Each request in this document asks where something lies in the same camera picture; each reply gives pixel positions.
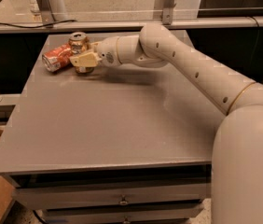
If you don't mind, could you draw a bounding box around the black cable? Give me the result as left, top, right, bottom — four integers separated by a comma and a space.
0, 19, 77, 29

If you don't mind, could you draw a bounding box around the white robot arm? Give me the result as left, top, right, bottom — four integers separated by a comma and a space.
71, 23, 263, 224

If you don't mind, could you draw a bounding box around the lower drawer knob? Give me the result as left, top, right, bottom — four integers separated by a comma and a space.
122, 217, 131, 224

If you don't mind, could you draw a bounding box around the right metal bracket post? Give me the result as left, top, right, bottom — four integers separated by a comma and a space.
153, 0, 176, 25

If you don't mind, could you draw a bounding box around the orange soda can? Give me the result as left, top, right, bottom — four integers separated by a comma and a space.
68, 32, 93, 74

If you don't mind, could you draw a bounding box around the left metal bracket post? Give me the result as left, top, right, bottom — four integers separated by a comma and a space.
36, 0, 54, 27

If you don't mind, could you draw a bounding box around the drawer knob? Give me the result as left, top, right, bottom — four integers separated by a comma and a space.
122, 217, 131, 224
118, 196, 129, 206

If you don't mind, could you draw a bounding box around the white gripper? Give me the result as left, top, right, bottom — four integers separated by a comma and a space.
70, 36, 120, 67

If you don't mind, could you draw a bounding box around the upper drawer knob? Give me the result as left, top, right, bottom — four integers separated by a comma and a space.
118, 196, 129, 206

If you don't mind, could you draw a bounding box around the metal bracket post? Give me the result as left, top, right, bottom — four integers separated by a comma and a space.
36, 0, 54, 27
153, 0, 176, 25

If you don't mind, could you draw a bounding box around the red coke can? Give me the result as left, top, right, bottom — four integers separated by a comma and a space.
42, 44, 72, 72

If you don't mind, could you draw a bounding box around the grey drawer cabinet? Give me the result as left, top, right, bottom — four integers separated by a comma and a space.
0, 30, 228, 224

